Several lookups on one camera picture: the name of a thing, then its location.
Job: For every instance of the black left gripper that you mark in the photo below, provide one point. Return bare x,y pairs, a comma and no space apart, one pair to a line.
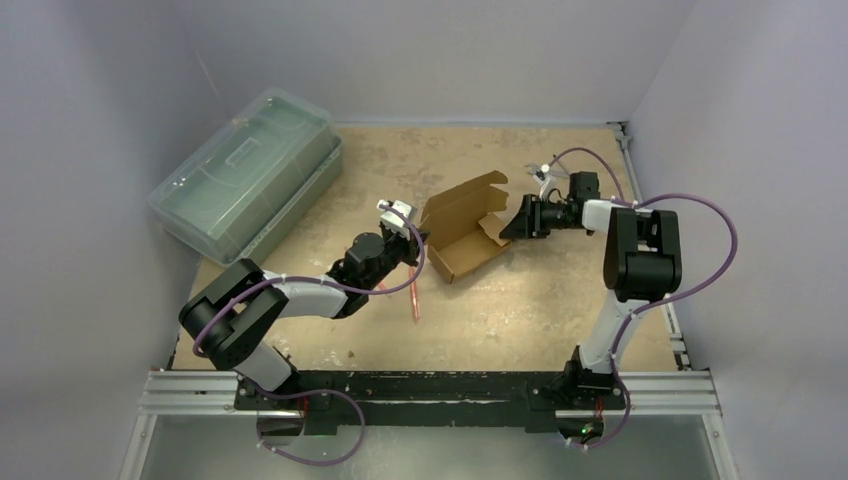
412,248

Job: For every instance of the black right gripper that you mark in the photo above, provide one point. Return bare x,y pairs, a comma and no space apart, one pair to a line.
534,216

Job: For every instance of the brown cardboard box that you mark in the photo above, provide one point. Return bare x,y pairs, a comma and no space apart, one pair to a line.
464,227

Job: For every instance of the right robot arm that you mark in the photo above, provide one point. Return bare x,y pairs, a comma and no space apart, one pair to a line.
642,264

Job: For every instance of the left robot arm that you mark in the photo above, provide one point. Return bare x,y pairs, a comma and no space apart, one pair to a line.
229,319

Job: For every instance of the clear plastic storage box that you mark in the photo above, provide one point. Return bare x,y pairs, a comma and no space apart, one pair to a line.
240,193

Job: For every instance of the silver wrench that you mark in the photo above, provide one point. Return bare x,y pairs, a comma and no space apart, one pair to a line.
553,171

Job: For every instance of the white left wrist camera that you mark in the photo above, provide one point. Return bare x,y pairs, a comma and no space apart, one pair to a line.
396,215

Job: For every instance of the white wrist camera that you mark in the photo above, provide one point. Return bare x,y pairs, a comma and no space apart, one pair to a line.
545,180
396,215

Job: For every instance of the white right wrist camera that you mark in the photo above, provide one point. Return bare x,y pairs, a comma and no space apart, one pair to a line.
545,180

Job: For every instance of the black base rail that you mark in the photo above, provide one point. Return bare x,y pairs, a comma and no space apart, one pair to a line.
328,399

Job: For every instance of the aluminium frame rail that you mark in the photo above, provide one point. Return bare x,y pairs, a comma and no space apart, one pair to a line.
188,427

